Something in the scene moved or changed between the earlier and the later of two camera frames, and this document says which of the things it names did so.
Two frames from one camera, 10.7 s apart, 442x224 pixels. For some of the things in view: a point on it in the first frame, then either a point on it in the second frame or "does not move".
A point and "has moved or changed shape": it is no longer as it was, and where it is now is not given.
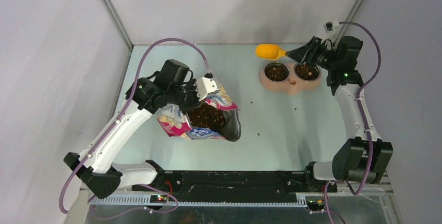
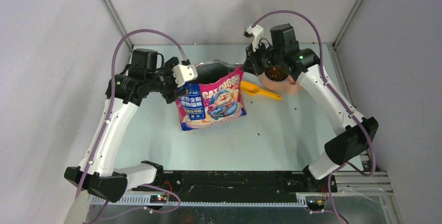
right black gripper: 304,54 to 252,63
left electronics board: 158,198 does not move
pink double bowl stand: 292,85 does not move
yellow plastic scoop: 269,51 has moved or changed shape
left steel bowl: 277,72 does not move
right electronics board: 315,204 does not move
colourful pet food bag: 173,122 to 215,96
